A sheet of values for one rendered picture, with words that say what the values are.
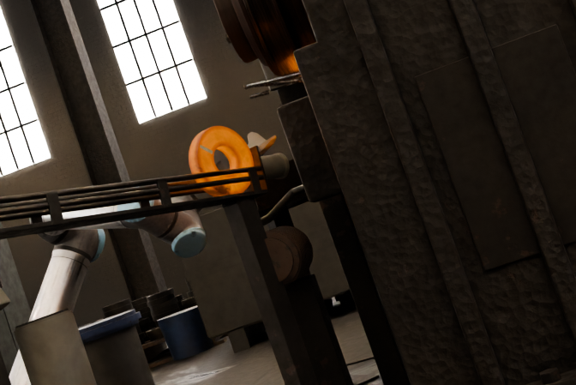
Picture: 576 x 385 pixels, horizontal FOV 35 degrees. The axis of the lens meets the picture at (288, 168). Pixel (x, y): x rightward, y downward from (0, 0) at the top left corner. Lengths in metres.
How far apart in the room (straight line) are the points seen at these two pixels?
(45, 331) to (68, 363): 0.08
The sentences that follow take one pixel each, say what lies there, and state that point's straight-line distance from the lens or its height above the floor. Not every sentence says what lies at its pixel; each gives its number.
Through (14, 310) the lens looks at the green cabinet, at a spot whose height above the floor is 0.61.
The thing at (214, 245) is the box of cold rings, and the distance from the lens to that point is 4.87.
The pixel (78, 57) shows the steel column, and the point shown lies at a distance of 9.55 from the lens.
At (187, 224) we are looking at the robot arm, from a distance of 2.34.
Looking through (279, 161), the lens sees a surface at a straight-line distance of 2.08.
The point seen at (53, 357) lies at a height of 0.44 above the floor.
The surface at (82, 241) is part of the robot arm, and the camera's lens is 2.81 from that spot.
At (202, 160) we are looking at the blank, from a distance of 1.95.
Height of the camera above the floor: 0.52
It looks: 3 degrees up
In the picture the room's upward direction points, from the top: 19 degrees counter-clockwise
